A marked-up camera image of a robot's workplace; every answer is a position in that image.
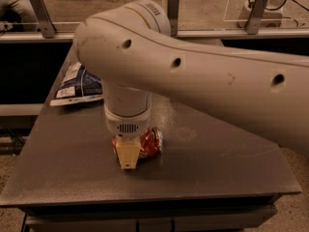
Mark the red coke can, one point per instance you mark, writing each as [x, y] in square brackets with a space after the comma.
[151, 143]

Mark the metal rail ledge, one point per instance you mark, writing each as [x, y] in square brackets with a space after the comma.
[185, 35]

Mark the metal bracket post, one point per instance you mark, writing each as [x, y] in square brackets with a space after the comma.
[173, 15]
[45, 26]
[253, 23]

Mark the person in background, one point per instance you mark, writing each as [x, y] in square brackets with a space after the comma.
[24, 9]

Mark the left metal bracket post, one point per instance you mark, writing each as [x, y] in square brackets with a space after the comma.
[45, 26]

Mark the white device with cable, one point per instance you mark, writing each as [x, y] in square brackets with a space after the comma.
[272, 15]

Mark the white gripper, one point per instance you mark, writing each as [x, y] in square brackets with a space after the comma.
[127, 126]

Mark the right metal bracket post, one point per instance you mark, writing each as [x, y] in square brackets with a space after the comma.
[253, 23]

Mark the middle metal bracket post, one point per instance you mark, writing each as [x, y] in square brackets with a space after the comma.
[173, 15]

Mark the blue chip bag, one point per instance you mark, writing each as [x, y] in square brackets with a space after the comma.
[78, 85]

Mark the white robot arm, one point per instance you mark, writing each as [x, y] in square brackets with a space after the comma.
[131, 48]

